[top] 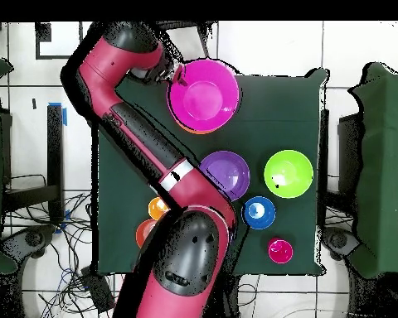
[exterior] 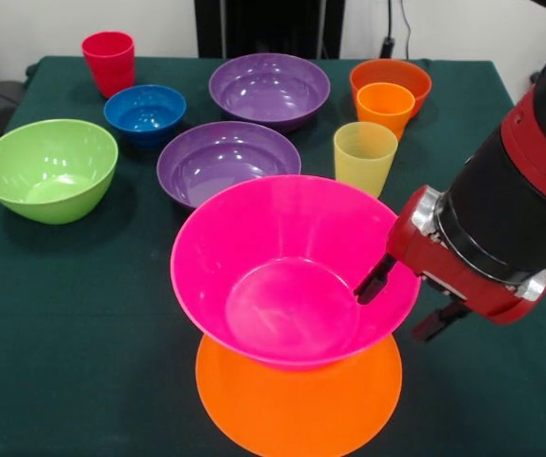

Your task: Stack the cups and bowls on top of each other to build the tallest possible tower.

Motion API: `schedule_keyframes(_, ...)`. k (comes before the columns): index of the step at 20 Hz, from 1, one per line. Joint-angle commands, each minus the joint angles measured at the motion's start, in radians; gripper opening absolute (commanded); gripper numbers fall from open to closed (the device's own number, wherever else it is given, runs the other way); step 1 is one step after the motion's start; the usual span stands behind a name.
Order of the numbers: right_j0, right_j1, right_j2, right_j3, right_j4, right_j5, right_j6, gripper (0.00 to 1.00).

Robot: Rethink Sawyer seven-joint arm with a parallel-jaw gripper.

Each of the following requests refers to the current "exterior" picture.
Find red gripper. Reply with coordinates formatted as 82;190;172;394
353;185;530;343

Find large pink plastic bowl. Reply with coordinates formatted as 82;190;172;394
170;174;422;373

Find large orange plastic bowl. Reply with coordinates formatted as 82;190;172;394
194;330;403;457

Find yellow plastic cup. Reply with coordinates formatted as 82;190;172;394
333;121;399;199

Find orange plastic cup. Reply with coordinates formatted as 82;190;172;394
355;82;416;142

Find small red-orange plastic bowl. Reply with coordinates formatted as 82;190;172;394
349;58;433;119

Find purple plastic bowl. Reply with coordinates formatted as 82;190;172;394
155;120;302;211
208;52;332;135

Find blue plastic bowl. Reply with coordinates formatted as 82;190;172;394
103;84;188;149

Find dark green tablecloth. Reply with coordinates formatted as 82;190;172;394
0;55;546;457

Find red plastic cup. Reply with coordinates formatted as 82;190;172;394
81;30;136;99

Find light green plastic bowl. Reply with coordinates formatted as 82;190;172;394
0;118;120;226

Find black hanging cable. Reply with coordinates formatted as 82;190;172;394
379;0;412;61

